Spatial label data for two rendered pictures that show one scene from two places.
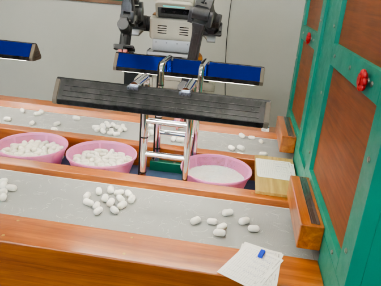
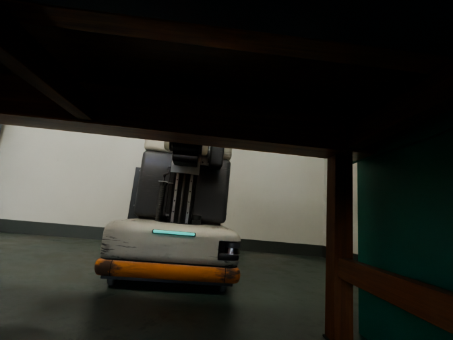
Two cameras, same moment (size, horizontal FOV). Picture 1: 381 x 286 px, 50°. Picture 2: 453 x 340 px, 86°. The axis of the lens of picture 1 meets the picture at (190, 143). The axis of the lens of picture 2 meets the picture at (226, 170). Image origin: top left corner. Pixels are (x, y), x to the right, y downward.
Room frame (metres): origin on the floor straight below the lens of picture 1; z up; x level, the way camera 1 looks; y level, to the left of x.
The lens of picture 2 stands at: (1.21, 0.12, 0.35)
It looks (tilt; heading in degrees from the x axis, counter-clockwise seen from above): 11 degrees up; 351
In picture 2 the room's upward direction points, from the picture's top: 5 degrees clockwise
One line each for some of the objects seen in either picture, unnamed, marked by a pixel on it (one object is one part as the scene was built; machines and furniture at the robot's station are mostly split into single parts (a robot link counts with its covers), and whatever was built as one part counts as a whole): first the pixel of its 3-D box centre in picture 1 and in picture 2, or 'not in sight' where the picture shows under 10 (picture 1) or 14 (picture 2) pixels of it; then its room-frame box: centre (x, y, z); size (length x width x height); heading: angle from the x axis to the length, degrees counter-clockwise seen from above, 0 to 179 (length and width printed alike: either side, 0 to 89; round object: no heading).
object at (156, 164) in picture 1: (181, 114); not in sight; (1.63, 0.05, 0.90); 0.20 x 0.19 x 0.45; 84
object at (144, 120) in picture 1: (161, 148); not in sight; (1.23, 0.09, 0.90); 0.20 x 0.19 x 0.45; 84
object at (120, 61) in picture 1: (188, 67); not in sight; (1.71, 0.04, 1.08); 0.62 x 0.08 x 0.07; 84
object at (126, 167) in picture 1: (101, 164); not in sight; (1.46, 0.33, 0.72); 0.27 x 0.27 x 0.10
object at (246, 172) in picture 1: (215, 179); not in sight; (1.41, -0.10, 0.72); 0.27 x 0.27 x 0.10
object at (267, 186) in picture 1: (275, 175); not in sight; (1.39, -0.32, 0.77); 0.33 x 0.15 x 0.01; 174
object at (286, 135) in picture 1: (284, 133); not in sight; (1.72, -0.41, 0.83); 0.30 x 0.06 x 0.07; 174
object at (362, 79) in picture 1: (363, 80); not in sight; (0.82, -0.33, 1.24); 0.04 x 0.02 x 0.05; 174
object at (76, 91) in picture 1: (160, 100); not in sight; (1.15, 0.10, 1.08); 0.62 x 0.08 x 0.07; 84
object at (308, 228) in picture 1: (303, 208); not in sight; (1.04, -0.34, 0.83); 0.30 x 0.06 x 0.07; 174
